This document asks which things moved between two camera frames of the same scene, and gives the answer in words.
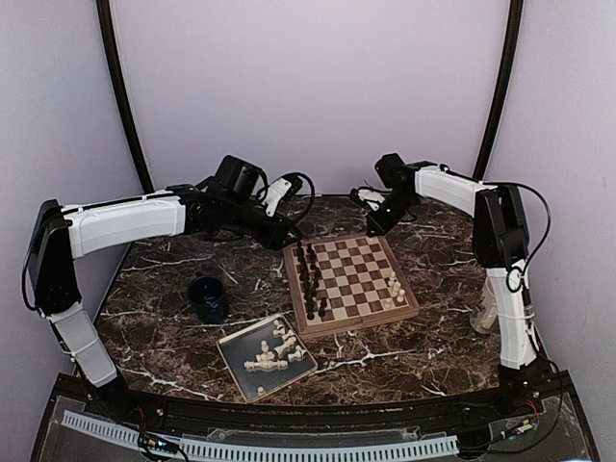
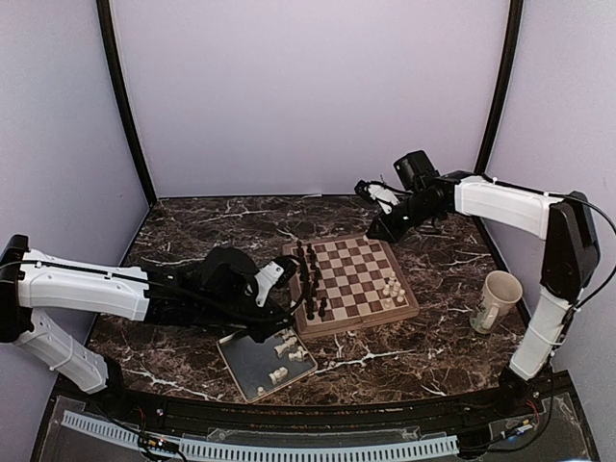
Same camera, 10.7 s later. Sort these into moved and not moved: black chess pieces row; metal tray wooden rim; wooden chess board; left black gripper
Moved: left black gripper
Not moved: metal tray wooden rim; black chess pieces row; wooden chess board
